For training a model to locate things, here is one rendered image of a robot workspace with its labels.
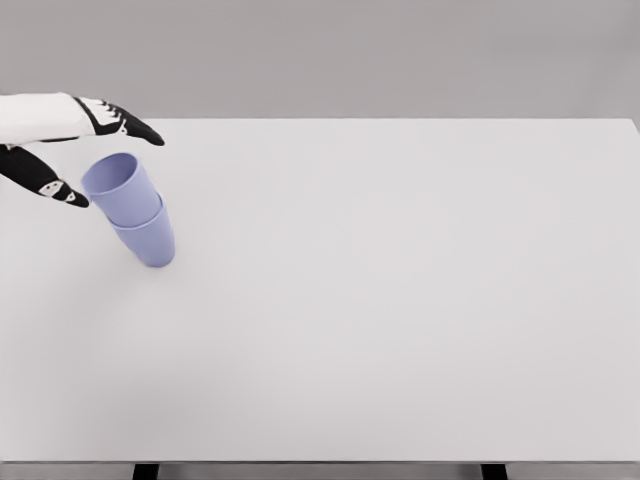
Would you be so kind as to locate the lavender plastic cup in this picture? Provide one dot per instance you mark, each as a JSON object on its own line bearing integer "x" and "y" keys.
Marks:
{"x": 147, "y": 242}
{"x": 120, "y": 186}

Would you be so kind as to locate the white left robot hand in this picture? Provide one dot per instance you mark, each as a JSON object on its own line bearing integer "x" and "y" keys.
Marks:
{"x": 45, "y": 117}

